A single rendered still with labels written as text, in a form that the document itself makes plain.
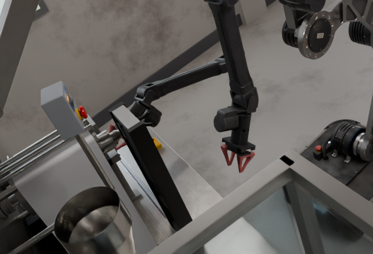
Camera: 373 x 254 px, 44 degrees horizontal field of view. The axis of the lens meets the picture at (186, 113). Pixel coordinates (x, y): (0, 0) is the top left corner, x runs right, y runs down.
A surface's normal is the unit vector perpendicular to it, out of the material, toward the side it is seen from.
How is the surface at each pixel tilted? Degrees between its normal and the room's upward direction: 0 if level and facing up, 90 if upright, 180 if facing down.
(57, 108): 90
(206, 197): 0
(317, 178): 0
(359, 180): 0
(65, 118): 90
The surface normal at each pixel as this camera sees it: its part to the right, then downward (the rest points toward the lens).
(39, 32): 0.59, 0.31
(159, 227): -0.32, -0.76
